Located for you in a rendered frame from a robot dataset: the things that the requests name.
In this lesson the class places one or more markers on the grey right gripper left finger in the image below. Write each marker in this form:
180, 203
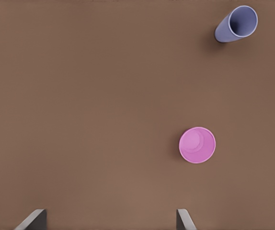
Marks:
35, 220

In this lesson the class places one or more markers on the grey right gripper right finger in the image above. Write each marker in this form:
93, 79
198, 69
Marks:
183, 220

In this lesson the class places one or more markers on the pink bowl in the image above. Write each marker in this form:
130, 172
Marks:
197, 145

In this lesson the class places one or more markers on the blue bowl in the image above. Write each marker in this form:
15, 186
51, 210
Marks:
238, 24

